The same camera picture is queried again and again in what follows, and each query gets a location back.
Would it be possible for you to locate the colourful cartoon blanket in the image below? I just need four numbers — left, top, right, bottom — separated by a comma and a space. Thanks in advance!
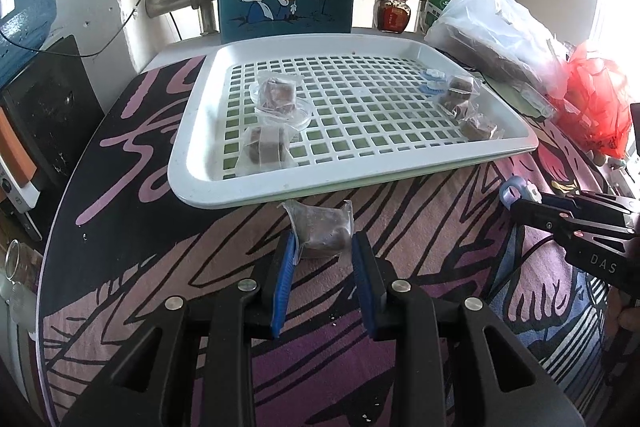
37, 56, 613, 426

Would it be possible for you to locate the clear plastic packet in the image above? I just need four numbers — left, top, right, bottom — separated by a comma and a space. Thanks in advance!
520, 84, 556, 119

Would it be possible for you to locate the person's right hand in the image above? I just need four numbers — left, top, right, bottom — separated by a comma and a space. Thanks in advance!
604, 287, 640, 338

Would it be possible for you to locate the black water dispenser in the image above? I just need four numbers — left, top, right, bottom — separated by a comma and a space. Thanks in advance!
1, 35, 104, 198

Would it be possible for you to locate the red sauce jar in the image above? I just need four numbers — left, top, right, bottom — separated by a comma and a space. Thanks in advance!
373, 0, 411, 34

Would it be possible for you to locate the brown snack packet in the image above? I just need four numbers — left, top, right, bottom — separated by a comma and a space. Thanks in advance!
445, 75, 480, 101
439, 93, 477, 120
460, 114, 504, 141
250, 70, 314, 131
235, 124, 297, 176

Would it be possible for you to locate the red plastic bag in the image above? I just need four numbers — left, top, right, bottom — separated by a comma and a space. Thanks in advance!
547, 41, 632, 159

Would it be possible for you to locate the blue water jug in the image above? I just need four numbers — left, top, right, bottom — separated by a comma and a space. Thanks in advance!
1, 0, 56, 86

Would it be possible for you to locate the black cable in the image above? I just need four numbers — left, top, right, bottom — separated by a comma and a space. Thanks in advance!
0, 0, 151, 61

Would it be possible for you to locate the white perforated plastic tray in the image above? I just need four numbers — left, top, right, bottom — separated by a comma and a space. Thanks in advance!
167, 34, 538, 209

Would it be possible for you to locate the white plastic bag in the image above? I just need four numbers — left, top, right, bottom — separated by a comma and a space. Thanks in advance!
425, 0, 568, 98

